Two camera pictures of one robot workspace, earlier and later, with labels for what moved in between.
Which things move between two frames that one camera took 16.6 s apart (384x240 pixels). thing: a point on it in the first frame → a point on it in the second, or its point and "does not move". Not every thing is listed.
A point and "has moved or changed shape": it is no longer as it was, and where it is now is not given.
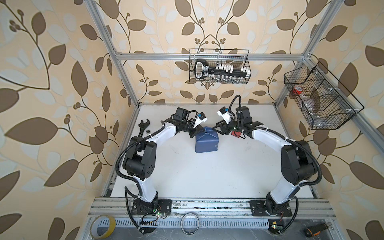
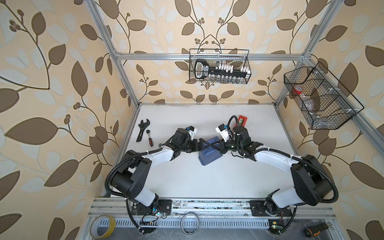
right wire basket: [325, 103] does not move
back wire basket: [220, 66] does not move
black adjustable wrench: [143, 125] does not move
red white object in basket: [298, 90] does not move
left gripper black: [196, 130] → [201, 144]
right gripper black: [222, 126] → [222, 147]
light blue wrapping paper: [207, 141] has moved or changed shape
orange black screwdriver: [314, 231] does not move
